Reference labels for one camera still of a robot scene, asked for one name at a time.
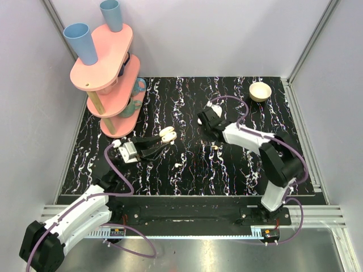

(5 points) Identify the beige earbud charging case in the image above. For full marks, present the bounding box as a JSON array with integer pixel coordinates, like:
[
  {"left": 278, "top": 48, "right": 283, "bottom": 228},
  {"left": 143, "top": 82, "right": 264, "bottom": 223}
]
[{"left": 159, "top": 126, "right": 177, "bottom": 143}]

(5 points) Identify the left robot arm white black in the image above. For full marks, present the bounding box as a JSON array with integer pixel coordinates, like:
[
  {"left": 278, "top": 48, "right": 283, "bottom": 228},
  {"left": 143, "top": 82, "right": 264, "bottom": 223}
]
[{"left": 19, "top": 132, "right": 176, "bottom": 271}]

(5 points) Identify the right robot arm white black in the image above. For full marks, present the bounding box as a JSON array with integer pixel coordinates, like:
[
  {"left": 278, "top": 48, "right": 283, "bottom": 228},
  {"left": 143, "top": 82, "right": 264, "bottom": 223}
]
[{"left": 197, "top": 107, "right": 309, "bottom": 225}]

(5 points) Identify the teal mug on shelf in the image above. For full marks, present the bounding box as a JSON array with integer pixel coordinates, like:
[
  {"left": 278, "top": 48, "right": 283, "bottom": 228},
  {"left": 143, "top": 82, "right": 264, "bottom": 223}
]
[{"left": 118, "top": 98, "right": 142, "bottom": 118}]

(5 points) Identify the black marbled table mat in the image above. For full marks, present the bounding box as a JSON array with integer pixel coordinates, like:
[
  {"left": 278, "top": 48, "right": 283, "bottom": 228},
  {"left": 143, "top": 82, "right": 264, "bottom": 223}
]
[{"left": 62, "top": 75, "right": 316, "bottom": 197}]

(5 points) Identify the blue mug on shelf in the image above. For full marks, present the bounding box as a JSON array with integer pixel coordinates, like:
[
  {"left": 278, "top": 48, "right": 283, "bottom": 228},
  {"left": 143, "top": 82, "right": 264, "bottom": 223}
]
[{"left": 131, "top": 77, "right": 146, "bottom": 96}]

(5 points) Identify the beige wooden bowl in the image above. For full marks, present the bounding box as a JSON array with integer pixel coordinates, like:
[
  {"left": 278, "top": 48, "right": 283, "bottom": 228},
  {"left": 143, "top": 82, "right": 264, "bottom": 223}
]
[{"left": 249, "top": 82, "right": 272, "bottom": 103}]

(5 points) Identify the pink three tier shelf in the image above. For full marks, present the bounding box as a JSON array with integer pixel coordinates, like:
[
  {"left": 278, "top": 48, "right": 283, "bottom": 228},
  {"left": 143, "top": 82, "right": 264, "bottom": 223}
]
[{"left": 70, "top": 24, "right": 141, "bottom": 138}]

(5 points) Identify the blue cup front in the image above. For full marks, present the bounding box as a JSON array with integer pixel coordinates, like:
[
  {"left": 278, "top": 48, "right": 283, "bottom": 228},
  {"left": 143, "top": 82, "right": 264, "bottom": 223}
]
[{"left": 63, "top": 23, "right": 98, "bottom": 66}]

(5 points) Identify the blue cup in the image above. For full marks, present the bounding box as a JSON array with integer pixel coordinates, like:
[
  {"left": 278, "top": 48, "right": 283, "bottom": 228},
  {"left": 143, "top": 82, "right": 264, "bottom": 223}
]
[
  {"left": 63, "top": 23, "right": 98, "bottom": 66},
  {"left": 100, "top": 0, "right": 123, "bottom": 32}
]

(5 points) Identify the blue cup rear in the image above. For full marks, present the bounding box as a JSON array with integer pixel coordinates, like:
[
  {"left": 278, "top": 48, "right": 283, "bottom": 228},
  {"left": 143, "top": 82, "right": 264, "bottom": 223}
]
[{"left": 100, "top": 0, "right": 123, "bottom": 32}]

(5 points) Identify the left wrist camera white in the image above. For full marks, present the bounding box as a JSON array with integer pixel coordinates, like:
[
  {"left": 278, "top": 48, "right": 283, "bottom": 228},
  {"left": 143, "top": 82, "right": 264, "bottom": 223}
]
[{"left": 118, "top": 142, "right": 139, "bottom": 164}]

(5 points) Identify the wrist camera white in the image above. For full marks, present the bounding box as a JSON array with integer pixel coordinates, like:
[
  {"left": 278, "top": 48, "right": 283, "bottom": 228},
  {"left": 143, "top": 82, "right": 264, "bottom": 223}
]
[
  {"left": 206, "top": 101, "right": 222, "bottom": 117},
  {"left": 118, "top": 142, "right": 139, "bottom": 164}
]

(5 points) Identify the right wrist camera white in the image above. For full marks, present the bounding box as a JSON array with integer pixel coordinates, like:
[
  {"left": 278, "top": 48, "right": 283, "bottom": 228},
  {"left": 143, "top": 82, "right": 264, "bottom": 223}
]
[{"left": 206, "top": 101, "right": 222, "bottom": 117}]

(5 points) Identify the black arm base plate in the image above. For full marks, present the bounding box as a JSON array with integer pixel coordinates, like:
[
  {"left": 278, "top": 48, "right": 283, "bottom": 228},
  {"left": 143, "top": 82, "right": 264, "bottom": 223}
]
[{"left": 110, "top": 196, "right": 292, "bottom": 240}]

